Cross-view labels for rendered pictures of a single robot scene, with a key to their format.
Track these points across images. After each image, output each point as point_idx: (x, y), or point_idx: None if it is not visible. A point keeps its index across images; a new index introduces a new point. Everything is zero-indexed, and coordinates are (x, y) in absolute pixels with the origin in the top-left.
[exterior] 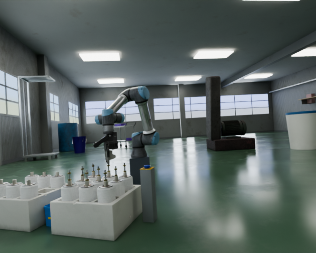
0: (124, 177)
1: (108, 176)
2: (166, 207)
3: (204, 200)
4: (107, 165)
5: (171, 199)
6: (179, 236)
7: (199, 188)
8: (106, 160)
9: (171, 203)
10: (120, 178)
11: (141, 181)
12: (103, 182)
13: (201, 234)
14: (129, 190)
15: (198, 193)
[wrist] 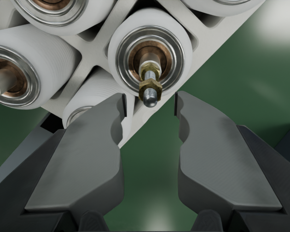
0: (66, 122)
1: (142, 56)
2: (128, 151)
3: (128, 204)
4: (142, 83)
5: (168, 173)
6: None
7: (188, 222)
8: (177, 95)
9: (145, 165)
10: (72, 103)
11: (11, 154)
12: (14, 6)
13: None
14: (58, 106)
15: (165, 211)
